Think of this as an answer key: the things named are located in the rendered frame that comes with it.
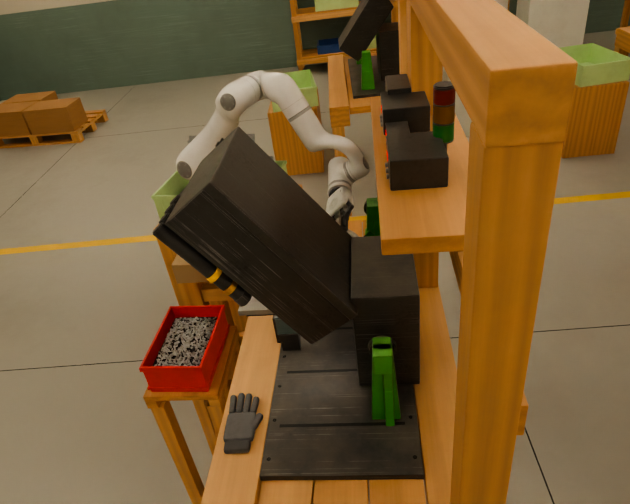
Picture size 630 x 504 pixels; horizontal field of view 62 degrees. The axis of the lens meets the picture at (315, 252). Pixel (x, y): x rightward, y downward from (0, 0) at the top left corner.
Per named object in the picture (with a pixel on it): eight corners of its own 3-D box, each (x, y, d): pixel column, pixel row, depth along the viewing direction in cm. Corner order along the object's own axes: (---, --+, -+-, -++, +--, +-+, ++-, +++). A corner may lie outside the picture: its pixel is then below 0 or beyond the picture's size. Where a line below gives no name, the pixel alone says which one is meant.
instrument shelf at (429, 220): (381, 256, 105) (381, 239, 103) (370, 108, 180) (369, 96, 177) (509, 248, 103) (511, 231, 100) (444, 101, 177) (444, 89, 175)
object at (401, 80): (387, 113, 156) (387, 89, 153) (385, 97, 169) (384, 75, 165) (411, 111, 156) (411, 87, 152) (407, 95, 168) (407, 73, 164)
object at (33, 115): (-7, 149, 657) (-24, 115, 632) (28, 125, 724) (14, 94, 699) (80, 142, 639) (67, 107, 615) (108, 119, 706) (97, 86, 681)
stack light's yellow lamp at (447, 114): (434, 127, 121) (434, 108, 118) (431, 119, 125) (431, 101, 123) (456, 125, 120) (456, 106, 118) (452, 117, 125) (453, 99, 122)
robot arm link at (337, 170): (358, 189, 182) (337, 201, 186) (357, 165, 190) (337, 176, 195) (344, 175, 177) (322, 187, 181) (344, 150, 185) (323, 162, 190)
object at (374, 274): (357, 386, 155) (349, 298, 137) (357, 318, 180) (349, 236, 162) (420, 384, 153) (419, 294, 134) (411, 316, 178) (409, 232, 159)
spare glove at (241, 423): (259, 453, 140) (258, 447, 139) (221, 455, 141) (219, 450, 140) (266, 395, 157) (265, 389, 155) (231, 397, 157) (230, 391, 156)
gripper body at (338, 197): (322, 196, 182) (321, 219, 175) (340, 179, 175) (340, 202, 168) (338, 206, 185) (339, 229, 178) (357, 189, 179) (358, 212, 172)
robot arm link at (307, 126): (329, 92, 177) (374, 167, 185) (292, 116, 185) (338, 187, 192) (321, 98, 169) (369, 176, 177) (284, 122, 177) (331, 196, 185)
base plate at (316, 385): (260, 480, 136) (259, 476, 134) (298, 246, 226) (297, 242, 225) (424, 479, 131) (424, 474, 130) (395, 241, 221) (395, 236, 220)
